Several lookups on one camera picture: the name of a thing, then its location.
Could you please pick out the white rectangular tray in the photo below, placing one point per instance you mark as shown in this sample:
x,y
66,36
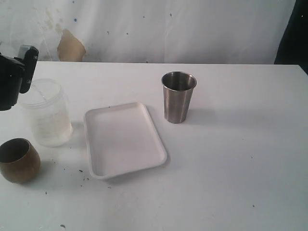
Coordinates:
x,y
122,139

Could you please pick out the clear plastic jar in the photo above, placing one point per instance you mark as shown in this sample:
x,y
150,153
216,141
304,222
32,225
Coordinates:
x,y
45,109

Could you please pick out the brown wooden cup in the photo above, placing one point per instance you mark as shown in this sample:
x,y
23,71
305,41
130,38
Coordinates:
x,y
19,160

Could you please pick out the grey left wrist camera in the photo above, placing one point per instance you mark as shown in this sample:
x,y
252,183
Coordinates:
x,y
27,50

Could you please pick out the dark curtain at right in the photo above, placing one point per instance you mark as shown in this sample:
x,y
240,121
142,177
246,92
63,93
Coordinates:
x,y
293,48

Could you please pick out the stainless steel cup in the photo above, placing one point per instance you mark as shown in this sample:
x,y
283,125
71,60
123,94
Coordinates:
x,y
177,90

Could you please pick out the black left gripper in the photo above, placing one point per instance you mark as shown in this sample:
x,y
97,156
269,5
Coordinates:
x,y
12,75

